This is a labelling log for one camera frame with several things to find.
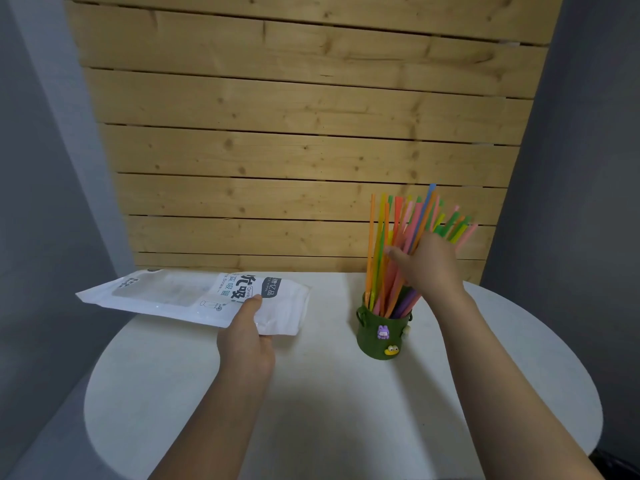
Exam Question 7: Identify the dark green cup with charms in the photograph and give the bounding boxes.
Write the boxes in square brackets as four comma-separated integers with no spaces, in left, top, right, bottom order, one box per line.
[355,288,414,361]

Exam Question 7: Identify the person's right forearm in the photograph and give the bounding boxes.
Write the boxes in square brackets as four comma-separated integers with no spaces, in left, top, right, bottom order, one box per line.
[432,287,606,480]

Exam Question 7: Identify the wooden plank panel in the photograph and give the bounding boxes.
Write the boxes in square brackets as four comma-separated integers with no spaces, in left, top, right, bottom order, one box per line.
[62,0,566,285]

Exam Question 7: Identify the black trash bin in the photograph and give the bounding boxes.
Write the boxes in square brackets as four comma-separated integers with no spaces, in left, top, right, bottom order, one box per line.
[589,448,640,480]

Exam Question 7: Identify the person's left forearm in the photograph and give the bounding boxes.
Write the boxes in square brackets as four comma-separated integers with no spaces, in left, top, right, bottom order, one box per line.
[149,372,273,480]

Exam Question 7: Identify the person's right hand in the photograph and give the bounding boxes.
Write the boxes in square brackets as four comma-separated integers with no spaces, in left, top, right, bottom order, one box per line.
[385,229,469,308]

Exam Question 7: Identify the person's left hand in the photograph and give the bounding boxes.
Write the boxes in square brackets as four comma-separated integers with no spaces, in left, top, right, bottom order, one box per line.
[216,294,276,383]

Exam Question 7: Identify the bundle of colourful straws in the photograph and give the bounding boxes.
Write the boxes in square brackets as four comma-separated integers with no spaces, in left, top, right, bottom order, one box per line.
[363,183,479,319]

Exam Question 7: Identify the white plastic straw packet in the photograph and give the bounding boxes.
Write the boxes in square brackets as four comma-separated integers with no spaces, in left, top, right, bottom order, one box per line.
[75,268,311,337]

